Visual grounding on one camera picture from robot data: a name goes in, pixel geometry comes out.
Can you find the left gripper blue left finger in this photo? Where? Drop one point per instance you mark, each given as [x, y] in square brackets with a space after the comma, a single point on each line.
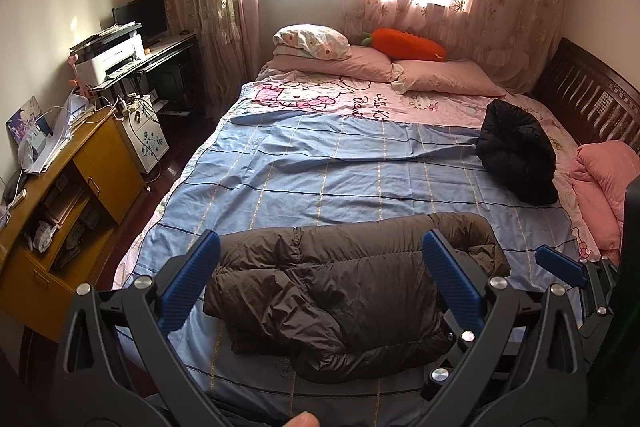
[182, 279]

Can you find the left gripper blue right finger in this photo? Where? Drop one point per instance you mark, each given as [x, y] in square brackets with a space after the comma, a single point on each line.
[459, 280]

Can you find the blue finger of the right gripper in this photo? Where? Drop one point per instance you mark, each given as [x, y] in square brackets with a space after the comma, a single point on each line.
[564, 268]

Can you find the brown down jacket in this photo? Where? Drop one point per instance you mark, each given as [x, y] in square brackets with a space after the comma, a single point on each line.
[343, 302]

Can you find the person right hand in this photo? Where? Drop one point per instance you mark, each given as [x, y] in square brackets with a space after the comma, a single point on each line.
[304, 419]

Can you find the pink folded quilt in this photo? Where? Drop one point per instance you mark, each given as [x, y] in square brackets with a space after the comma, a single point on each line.
[600, 174]

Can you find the yellow wooden cabinet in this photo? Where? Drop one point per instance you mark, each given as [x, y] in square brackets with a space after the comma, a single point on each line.
[61, 234]

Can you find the black down jacket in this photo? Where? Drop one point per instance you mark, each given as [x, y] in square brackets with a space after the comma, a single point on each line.
[515, 150]

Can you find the blue plaid bed sheet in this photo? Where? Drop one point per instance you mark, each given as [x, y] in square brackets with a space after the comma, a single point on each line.
[290, 169]

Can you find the dark wooden headboard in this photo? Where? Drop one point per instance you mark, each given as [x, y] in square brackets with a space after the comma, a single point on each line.
[592, 102]

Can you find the white floral small cabinet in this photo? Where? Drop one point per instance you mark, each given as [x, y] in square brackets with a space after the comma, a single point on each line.
[140, 129]

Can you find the pink right pillow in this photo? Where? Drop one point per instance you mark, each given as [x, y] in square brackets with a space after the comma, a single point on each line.
[455, 77]

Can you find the pink pillow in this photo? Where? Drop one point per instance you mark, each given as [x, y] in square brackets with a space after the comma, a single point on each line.
[455, 77]
[364, 64]

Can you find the black computer desk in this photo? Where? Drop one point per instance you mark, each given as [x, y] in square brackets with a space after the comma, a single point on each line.
[170, 75]

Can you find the pink cartoon bed sheet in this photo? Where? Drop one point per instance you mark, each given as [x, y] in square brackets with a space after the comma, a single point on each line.
[330, 94]

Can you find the white printer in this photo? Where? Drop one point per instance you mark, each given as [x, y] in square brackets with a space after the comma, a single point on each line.
[108, 54]

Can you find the pink left pillow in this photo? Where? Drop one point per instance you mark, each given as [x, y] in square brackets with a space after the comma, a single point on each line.
[364, 64]

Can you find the orange carrot plush pillow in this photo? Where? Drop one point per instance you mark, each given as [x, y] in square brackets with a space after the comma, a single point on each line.
[400, 46]

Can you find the black computer monitor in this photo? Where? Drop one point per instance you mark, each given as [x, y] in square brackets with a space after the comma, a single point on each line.
[150, 14]

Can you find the white floral pillow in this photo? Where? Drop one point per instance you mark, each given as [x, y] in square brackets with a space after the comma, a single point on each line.
[311, 41]

